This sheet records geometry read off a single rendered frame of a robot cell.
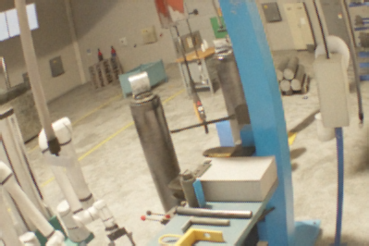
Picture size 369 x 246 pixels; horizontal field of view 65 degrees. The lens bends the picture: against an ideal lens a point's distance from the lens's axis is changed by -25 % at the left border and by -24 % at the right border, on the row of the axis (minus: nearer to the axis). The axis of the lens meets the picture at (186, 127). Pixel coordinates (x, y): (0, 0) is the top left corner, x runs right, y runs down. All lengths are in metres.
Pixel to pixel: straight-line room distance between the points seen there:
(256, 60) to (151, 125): 0.87
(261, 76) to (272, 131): 0.32
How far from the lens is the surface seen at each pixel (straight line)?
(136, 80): 2.39
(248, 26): 1.89
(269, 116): 1.99
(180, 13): 1.97
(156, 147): 2.45
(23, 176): 2.46
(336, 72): 2.00
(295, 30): 12.27
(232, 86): 3.54
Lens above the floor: 1.97
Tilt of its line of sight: 18 degrees down
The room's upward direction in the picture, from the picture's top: 15 degrees counter-clockwise
